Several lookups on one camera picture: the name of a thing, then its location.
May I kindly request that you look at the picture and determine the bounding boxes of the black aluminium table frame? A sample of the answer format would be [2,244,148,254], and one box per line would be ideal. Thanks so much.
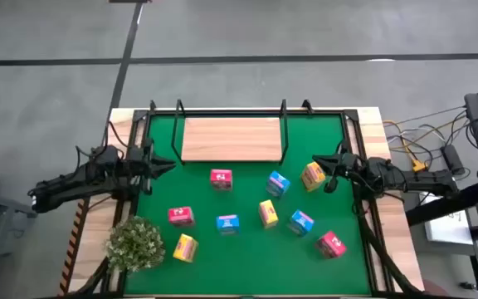
[79,98,427,299]

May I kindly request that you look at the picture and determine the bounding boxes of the small artificial potted plant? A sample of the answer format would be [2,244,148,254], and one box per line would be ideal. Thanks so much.
[105,215,167,274]

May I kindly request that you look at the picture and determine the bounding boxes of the yellow extension cable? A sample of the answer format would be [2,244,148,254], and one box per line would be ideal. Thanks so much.
[383,115,471,174]

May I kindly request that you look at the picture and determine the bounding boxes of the green table mat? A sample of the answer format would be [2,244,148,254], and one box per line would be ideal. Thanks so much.
[123,112,372,297]

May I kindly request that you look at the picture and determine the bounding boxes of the yellow Corn Pops cereal box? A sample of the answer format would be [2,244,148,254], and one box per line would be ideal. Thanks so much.
[300,161,327,193]
[257,199,280,230]
[172,233,200,264]

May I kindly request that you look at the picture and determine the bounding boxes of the black power brick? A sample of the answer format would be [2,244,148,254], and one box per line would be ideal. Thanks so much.
[441,144,466,176]

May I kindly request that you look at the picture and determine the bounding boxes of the orange black hazard strip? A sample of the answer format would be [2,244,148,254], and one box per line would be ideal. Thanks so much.
[58,198,90,297]

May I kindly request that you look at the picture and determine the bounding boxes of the long black cable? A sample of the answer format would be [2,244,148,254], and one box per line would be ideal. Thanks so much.
[382,105,468,128]

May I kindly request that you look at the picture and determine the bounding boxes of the blue Rice Krispies cereal box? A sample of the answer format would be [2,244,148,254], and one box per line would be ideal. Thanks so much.
[215,213,241,237]
[286,209,315,238]
[265,170,291,199]

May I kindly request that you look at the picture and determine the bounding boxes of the red Froot Loops cereal box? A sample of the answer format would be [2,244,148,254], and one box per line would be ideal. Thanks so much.
[167,206,196,228]
[314,230,348,260]
[209,168,234,192]

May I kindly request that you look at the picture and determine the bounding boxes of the thick black diagonal beam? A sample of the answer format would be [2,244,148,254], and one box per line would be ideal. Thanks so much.
[404,179,478,228]

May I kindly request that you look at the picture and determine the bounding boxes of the light wooden board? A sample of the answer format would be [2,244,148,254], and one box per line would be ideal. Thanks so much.
[170,98,290,166]

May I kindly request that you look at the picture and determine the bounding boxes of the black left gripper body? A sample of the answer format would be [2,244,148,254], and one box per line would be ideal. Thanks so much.
[127,139,154,195]

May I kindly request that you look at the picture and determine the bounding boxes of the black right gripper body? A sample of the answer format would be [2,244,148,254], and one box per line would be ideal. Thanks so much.
[324,141,368,194]

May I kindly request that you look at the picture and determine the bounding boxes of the white paper sheet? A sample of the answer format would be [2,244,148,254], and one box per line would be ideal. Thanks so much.
[419,193,475,246]

